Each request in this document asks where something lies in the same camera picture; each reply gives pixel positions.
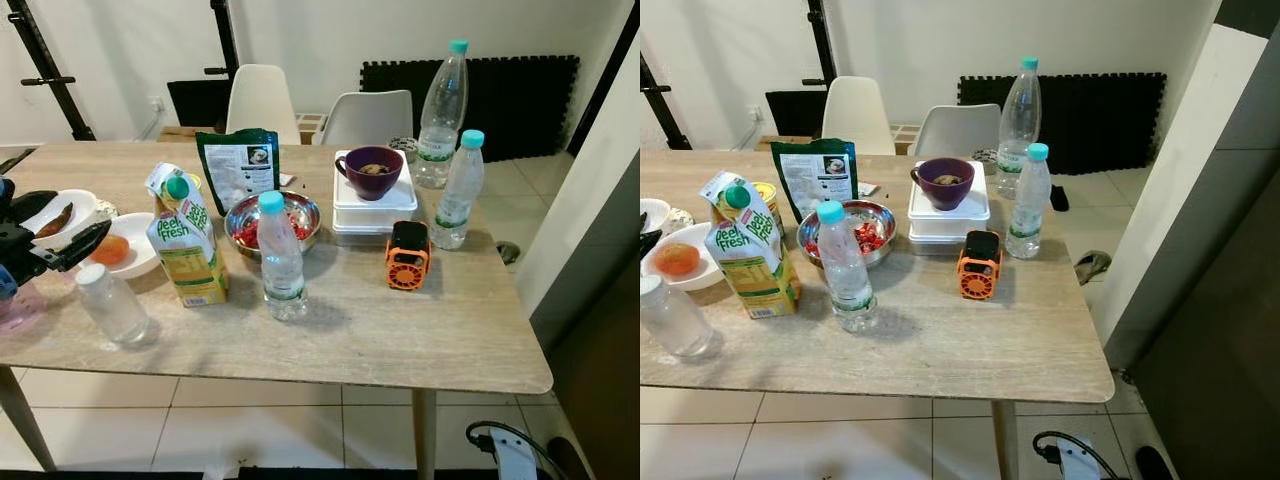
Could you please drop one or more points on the white lidded food container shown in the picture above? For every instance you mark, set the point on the white lidded food container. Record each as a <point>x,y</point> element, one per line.
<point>948,225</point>
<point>375,215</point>

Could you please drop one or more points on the brown food piece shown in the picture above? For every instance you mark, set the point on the brown food piece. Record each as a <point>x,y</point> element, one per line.
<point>55,220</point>

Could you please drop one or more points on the light wooden dining table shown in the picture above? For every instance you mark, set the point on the light wooden dining table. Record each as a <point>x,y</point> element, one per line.
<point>950,340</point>
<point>400,330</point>

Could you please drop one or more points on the black box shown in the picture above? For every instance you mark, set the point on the black box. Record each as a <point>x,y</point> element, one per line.
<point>795,112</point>
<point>198,102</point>

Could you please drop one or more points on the white deep bowl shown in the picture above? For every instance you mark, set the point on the white deep bowl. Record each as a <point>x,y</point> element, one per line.
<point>80,205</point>
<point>655,212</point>

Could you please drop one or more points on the yellow tin can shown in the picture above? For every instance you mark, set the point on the yellow tin can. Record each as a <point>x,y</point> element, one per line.
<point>770,200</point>

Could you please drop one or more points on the purple cup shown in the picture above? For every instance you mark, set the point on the purple cup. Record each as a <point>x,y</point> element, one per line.
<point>370,175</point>
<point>942,190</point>

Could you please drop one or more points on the black rounded floor object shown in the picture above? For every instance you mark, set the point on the black rounded floor object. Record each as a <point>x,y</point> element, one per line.
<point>568,460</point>
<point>1155,463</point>

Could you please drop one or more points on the black foam puzzle mat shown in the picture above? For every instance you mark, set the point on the black foam puzzle mat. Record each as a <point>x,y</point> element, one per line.
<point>520,105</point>
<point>1100,120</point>

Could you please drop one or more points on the black rack post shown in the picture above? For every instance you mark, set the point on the black rack post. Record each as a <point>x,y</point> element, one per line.
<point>820,40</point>
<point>45,65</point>
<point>225,35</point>
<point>660,105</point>

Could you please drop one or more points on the white shallow bowl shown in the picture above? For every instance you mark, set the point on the white shallow bowl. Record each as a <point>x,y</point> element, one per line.
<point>680,284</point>
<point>140,255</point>

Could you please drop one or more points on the dark green food pouch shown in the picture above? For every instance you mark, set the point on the dark green food pouch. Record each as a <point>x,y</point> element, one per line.
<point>238,165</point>
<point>815,180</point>

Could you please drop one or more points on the tall clear bottle teal cap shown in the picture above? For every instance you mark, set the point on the tall clear bottle teal cap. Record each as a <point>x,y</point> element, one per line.
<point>1018,120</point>
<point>442,110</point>

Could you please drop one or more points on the orange round fruit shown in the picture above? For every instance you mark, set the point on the orange round fruit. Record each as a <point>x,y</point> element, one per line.
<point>110,250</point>
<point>677,259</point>

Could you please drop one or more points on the grey white shell chair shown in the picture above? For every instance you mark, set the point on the grey white shell chair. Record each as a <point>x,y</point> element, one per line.
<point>955,130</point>
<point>365,120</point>

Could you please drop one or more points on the grey slipper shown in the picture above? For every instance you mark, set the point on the grey slipper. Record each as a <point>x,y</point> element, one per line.
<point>1093,267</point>
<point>508,253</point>

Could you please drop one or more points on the steel bowl with red food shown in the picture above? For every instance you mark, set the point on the steel bowl with red food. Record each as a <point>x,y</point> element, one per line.
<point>882,232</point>
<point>310,222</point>

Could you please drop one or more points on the green yellow juice carton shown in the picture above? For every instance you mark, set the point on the green yellow juice carton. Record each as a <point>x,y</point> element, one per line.
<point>750,265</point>
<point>185,250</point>

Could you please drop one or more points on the small patterned bowl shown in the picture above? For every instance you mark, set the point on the small patterned bowl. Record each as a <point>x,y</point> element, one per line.
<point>105,208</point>
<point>403,148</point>
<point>680,218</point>
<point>985,160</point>

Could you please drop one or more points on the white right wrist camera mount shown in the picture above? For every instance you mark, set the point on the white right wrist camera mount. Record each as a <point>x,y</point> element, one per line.
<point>1078,465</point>
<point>515,462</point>

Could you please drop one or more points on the clear water bottle teal cap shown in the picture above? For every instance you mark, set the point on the clear water bottle teal cap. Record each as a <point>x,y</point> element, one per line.
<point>1030,205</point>
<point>848,275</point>
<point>460,190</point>
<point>282,260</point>

